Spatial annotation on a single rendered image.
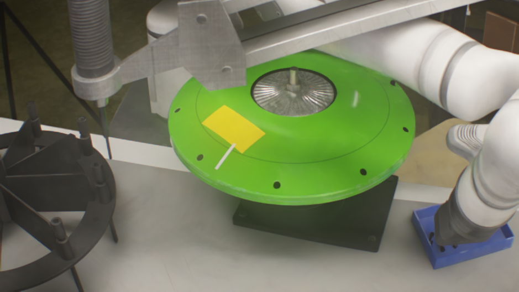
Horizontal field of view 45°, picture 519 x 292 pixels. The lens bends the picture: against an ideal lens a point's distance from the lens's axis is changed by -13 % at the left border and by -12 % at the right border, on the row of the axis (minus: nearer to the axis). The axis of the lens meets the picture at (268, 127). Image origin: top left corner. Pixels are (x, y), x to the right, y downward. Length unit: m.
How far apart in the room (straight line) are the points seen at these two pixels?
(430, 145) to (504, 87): 0.99
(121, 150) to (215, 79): 0.50
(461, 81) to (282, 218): 0.41
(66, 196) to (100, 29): 0.35
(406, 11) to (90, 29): 0.27
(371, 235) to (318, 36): 0.39
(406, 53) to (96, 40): 0.27
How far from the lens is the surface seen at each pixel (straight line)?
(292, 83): 0.87
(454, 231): 0.76
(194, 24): 0.58
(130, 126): 1.25
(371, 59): 0.64
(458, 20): 2.03
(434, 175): 1.50
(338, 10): 0.62
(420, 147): 1.57
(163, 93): 1.20
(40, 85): 3.06
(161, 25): 1.13
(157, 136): 1.21
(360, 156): 0.81
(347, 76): 0.91
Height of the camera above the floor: 1.59
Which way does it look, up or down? 37 degrees down
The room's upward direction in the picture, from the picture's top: 1 degrees counter-clockwise
